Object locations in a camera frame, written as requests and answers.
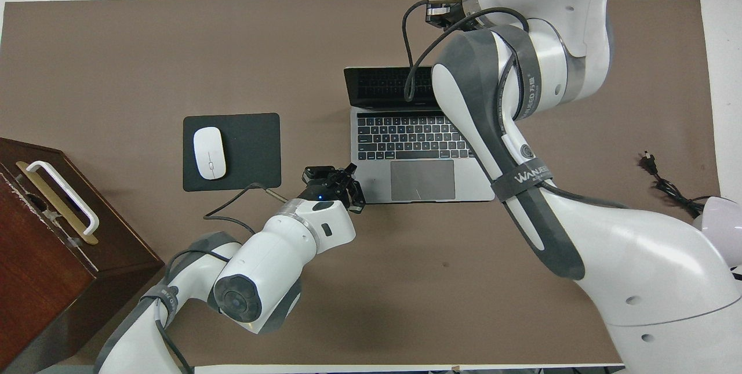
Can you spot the black mouse pad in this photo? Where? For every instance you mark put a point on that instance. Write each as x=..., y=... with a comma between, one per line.
x=249, y=153

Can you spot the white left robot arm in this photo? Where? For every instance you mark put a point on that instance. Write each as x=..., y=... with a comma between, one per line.
x=266, y=269

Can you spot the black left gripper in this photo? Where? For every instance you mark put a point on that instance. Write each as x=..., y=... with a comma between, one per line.
x=327, y=188

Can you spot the white desk lamp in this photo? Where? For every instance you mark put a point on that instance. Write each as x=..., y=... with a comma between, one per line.
x=722, y=217

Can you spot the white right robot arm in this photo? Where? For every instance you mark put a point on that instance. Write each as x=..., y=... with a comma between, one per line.
x=637, y=258

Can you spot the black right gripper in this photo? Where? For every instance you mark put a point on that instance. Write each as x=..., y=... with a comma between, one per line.
x=443, y=13

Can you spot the white computer mouse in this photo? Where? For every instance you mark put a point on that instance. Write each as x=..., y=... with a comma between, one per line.
x=209, y=153

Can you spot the dark brown wooden box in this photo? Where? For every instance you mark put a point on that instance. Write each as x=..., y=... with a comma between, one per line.
x=35, y=258

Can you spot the silver grey laptop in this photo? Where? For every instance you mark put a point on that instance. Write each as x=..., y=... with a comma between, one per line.
x=423, y=180

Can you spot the brown table mat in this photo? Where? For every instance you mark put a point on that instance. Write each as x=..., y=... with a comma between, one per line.
x=145, y=55

